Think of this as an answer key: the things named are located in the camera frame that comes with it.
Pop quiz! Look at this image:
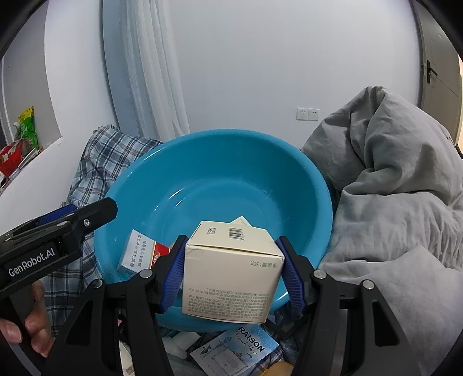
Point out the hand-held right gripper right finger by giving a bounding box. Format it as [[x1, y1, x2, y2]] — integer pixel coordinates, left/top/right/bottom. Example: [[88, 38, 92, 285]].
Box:
[[275, 236, 422, 376]]

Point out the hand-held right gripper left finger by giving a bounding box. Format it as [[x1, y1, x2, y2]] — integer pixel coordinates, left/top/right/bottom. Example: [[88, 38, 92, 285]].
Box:
[[43, 234, 190, 376]]

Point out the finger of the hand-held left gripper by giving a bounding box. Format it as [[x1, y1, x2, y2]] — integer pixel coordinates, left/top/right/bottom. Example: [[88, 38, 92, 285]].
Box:
[[0, 203, 79, 244], [60, 197, 119, 250]]

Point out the red white cigarette box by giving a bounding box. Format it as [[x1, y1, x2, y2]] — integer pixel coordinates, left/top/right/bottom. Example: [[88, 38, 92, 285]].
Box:
[[117, 229, 173, 278]]

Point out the large cream printed box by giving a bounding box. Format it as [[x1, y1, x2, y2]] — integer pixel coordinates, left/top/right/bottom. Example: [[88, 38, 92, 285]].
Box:
[[181, 220, 285, 324]]

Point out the light blue packet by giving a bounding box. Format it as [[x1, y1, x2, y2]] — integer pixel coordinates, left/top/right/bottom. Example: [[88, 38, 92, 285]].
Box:
[[190, 323, 280, 376]]

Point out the blue plastic basin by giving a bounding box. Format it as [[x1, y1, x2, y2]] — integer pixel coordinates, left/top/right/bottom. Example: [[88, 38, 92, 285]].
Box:
[[93, 130, 333, 332]]

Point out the person's left hand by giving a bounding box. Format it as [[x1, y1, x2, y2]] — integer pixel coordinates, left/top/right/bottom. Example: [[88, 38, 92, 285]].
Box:
[[0, 280, 54, 358]]

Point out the plaid shirt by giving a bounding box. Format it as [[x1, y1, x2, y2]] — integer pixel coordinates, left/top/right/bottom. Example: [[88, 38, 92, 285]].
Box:
[[40, 125, 164, 323]]

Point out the white grey box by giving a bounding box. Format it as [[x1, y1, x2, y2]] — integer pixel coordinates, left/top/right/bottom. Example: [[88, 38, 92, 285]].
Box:
[[169, 330, 200, 359]]

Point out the gold packet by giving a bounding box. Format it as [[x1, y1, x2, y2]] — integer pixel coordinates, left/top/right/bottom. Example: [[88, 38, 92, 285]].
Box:
[[260, 362, 294, 376]]

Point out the green snack bag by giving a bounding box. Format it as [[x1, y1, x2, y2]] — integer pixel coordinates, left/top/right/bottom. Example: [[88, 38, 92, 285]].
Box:
[[15, 106, 40, 151]]

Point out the grey duvet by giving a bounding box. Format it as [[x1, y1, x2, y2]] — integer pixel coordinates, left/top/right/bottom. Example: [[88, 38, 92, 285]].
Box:
[[301, 86, 463, 362]]

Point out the blue grey curtain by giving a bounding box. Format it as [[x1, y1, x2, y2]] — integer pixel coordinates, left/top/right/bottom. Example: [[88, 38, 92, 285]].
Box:
[[102, 0, 145, 140]]

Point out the white sheer curtain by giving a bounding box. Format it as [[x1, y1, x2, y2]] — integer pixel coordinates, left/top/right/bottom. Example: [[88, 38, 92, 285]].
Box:
[[125, 0, 191, 146]]

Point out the grey door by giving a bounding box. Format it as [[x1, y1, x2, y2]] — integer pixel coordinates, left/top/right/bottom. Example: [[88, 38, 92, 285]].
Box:
[[412, 0, 463, 146]]

